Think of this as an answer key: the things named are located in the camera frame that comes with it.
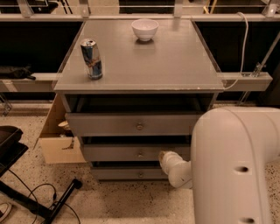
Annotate white shoe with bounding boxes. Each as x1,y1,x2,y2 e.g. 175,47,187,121
0,203,12,222

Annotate black object on rail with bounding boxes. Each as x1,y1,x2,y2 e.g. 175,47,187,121
0,66,36,81

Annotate blue silver energy drink can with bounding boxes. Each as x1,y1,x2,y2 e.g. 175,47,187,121
80,38,102,80

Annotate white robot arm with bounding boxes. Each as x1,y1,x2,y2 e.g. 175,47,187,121
158,107,280,224

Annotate grey middle drawer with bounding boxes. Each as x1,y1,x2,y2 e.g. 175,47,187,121
80,144,190,161

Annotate yellowish white gripper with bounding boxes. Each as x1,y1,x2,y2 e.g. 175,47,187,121
158,150,171,163

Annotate open cardboard box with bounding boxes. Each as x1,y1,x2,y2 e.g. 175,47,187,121
38,95,85,164

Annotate white hanging cable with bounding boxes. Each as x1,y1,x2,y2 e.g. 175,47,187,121
223,11,249,91

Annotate grey top drawer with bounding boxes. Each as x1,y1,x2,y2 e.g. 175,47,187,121
66,112,203,137

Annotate grey drawer cabinet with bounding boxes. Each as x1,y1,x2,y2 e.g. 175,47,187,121
52,18,226,182

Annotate black stand with base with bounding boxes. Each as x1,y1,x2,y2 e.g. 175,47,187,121
0,125,83,224

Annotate metal frame rail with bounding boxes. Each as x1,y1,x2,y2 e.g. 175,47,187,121
0,72,272,93

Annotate white ceramic bowl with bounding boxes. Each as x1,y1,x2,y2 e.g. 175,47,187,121
131,18,159,41

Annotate grey bottom drawer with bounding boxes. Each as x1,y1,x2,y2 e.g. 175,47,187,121
91,161,167,181

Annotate grey drawer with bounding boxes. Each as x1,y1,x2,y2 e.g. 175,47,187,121
80,144,190,161
91,161,167,181
66,112,203,137

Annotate black floor cable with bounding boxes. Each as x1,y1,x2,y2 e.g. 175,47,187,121
7,169,81,224

